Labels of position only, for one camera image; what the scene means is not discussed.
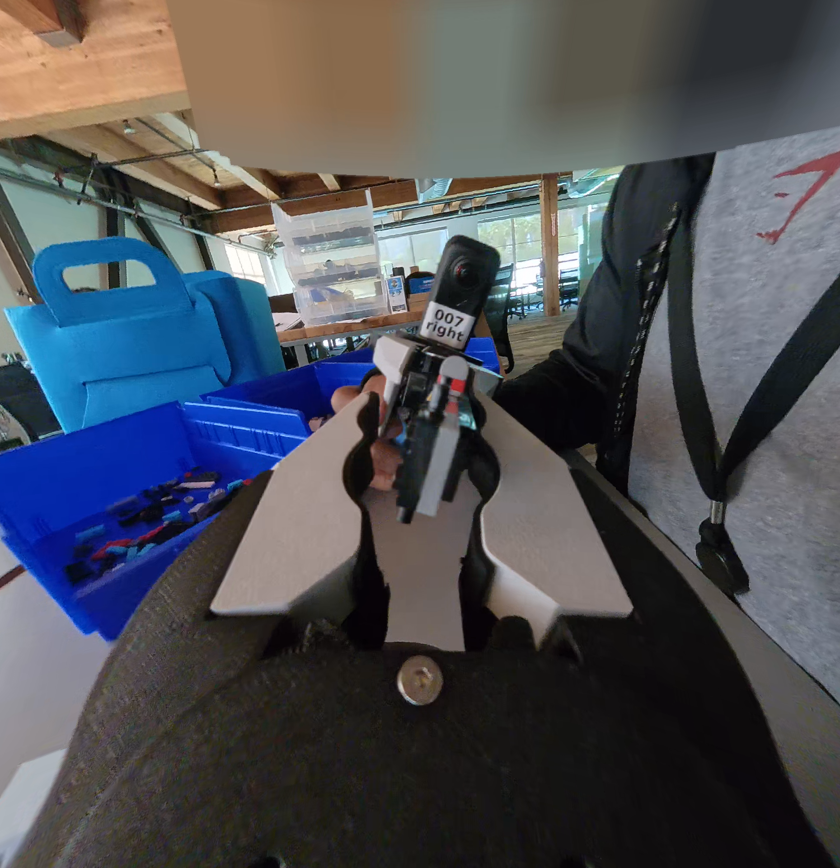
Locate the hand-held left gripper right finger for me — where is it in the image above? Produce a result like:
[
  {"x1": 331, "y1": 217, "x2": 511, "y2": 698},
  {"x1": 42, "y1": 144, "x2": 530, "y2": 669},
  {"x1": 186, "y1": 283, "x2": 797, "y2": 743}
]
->
[{"x1": 462, "y1": 393, "x2": 635, "y2": 651}]

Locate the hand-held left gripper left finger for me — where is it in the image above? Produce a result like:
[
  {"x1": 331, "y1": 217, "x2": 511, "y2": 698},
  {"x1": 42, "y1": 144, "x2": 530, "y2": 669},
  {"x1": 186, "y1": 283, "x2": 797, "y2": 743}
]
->
[{"x1": 208, "y1": 391, "x2": 394, "y2": 645}]

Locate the grey red brick model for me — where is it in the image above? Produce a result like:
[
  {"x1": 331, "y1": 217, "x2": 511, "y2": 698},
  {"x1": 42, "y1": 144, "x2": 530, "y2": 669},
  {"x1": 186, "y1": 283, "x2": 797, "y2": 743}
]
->
[{"x1": 391, "y1": 354, "x2": 480, "y2": 526}]

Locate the grey desk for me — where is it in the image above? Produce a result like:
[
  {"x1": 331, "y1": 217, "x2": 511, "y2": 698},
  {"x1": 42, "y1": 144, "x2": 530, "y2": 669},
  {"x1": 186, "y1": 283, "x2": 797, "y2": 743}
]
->
[{"x1": 0, "y1": 444, "x2": 840, "y2": 868}]

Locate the person's right hand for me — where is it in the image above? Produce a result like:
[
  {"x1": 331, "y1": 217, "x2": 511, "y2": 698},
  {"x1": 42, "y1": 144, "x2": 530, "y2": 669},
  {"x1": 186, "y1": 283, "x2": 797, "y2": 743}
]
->
[{"x1": 330, "y1": 374, "x2": 403, "y2": 492}]

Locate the black office chair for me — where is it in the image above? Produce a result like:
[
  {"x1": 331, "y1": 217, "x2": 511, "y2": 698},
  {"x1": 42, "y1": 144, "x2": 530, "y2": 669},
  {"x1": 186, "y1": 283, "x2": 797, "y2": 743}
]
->
[{"x1": 484, "y1": 264, "x2": 517, "y2": 370}]

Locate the wooden table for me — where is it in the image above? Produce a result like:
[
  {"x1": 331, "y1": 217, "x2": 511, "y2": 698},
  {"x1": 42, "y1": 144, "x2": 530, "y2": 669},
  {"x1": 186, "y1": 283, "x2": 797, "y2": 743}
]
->
[{"x1": 276, "y1": 307, "x2": 437, "y2": 370}]

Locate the clear plastic drawer stack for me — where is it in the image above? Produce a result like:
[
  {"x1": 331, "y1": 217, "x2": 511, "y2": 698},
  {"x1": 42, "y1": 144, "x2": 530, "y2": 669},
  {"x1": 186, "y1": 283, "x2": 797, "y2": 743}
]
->
[{"x1": 271, "y1": 189, "x2": 391, "y2": 326}]

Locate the pile of small bricks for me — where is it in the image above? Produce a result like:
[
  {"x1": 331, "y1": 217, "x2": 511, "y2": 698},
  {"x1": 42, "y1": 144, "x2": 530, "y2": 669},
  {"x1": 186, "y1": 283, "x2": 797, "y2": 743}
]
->
[{"x1": 62, "y1": 467, "x2": 257, "y2": 585}]

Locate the blue felt bag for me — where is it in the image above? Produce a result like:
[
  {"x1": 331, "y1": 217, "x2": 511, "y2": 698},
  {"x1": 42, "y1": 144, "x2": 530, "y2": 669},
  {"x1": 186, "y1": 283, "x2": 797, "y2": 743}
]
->
[
  {"x1": 189, "y1": 270, "x2": 287, "y2": 377},
  {"x1": 4, "y1": 237, "x2": 232, "y2": 435}
]

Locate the brick instruction booklet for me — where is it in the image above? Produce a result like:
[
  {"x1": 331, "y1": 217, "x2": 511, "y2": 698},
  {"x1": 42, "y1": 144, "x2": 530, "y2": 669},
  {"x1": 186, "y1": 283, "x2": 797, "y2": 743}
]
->
[{"x1": 0, "y1": 748, "x2": 70, "y2": 868}]

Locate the wooden support post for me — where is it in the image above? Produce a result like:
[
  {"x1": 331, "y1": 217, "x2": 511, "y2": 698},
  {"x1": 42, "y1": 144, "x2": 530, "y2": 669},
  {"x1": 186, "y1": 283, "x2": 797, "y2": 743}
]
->
[{"x1": 538, "y1": 173, "x2": 564, "y2": 320}]

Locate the black white jacket drawstring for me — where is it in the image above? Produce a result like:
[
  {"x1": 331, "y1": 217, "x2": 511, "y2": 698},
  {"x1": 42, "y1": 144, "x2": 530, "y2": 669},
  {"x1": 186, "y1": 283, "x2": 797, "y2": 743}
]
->
[{"x1": 611, "y1": 203, "x2": 684, "y2": 438}]

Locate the black lanyard with clip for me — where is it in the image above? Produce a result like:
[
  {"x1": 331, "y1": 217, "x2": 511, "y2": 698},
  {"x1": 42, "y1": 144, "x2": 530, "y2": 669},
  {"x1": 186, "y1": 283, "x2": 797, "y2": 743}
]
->
[{"x1": 666, "y1": 203, "x2": 840, "y2": 599}]

